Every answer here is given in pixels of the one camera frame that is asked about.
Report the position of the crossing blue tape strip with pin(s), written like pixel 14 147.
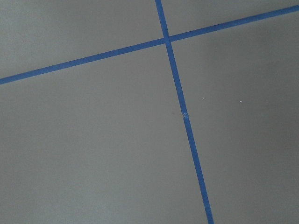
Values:
pixel 149 44

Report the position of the long blue tape strip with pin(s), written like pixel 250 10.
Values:
pixel 184 112

